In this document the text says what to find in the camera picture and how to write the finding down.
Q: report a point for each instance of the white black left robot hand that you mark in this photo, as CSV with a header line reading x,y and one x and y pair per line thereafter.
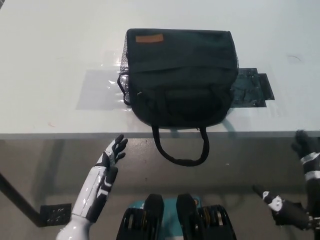
x,y
92,185

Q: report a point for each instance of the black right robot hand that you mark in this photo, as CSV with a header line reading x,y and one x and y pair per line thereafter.
x,y
290,212

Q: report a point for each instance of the dark green soft travel bag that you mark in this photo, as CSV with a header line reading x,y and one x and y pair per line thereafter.
x,y
180,57

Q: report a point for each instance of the black floor plate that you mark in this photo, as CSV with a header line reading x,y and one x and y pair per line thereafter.
x,y
55,213

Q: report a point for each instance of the black table leg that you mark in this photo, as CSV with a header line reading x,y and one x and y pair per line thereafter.
x,y
18,197

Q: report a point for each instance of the grey tape patch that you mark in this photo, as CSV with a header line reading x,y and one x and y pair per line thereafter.
x,y
100,90

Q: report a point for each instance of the small matte black tape piece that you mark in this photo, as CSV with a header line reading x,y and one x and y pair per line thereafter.
x,y
268,86

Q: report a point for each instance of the large glossy black tape patch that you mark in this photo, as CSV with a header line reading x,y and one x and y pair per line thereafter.
x,y
246,87

